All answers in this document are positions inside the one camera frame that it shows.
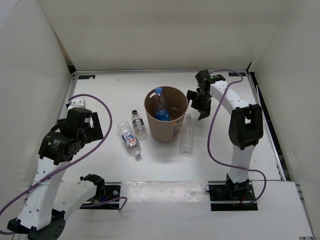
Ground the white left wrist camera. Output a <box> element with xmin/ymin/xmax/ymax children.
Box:
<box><xmin>65</xmin><ymin>97</ymin><xmax>86</xmax><ymax>110</ymax></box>

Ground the aluminium right table rail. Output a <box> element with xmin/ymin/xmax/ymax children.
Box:
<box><xmin>247</xmin><ymin>71</ymin><xmax>316</xmax><ymax>240</ymax></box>

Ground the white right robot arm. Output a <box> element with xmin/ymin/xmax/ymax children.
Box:
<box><xmin>186</xmin><ymin>69</ymin><xmax>264</xmax><ymax>200</ymax></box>

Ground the brown cylindrical waste bin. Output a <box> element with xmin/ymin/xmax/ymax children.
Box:
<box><xmin>144</xmin><ymin>86</ymin><xmax>189</xmax><ymax>143</ymax></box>

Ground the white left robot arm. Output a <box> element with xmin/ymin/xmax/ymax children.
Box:
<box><xmin>7</xmin><ymin>107</ymin><xmax>105</xmax><ymax>240</ymax></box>

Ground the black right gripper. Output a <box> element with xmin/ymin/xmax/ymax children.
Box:
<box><xmin>183</xmin><ymin>90</ymin><xmax>213</xmax><ymax>121</ymax></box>

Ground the black label plastic bottle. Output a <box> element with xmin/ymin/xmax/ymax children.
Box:
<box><xmin>131</xmin><ymin>110</ymin><xmax>148</xmax><ymax>140</ymax></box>

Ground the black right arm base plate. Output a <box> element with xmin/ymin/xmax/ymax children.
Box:
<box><xmin>203</xmin><ymin>183</ymin><xmax>258</xmax><ymax>212</ymax></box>

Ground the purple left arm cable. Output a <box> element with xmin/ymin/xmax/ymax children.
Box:
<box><xmin>0</xmin><ymin>93</ymin><xmax>128</xmax><ymax>236</ymax></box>

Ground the aluminium table rail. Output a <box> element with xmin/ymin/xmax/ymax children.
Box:
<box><xmin>57</xmin><ymin>73</ymin><xmax>77</xmax><ymax>120</ymax></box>
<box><xmin>247</xmin><ymin>71</ymin><xmax>316</xmax><ymax>240</ymax></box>

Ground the aluminium left table rail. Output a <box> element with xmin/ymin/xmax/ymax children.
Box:
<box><xmin>57</xmin><ymin>73</ymin><xmax>77</xmax><ymax>120</ymax></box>

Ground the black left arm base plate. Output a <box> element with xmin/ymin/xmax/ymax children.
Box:
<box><xmin>80</xmin><ymin>182</ymin><xmax>121</xmax><ymax>210</ymax></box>

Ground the orange blue label bottle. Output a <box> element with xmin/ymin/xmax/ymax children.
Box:
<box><xmin>117</xmin><ymin>121</ymin><xmax>142</xmax><ymax>159</ymax></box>

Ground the clear unlabelled plastic bottle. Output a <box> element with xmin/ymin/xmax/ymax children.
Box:
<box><xmin>179</xmin><ymin>113</ymin><xmax>194</xmax><ymax>157</ymax></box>

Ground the blue label water bottle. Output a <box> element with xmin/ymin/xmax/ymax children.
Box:
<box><xmin>154</xmin><ymin>87</ymin><xmax>170</xmax><ymax>122</ymax></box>

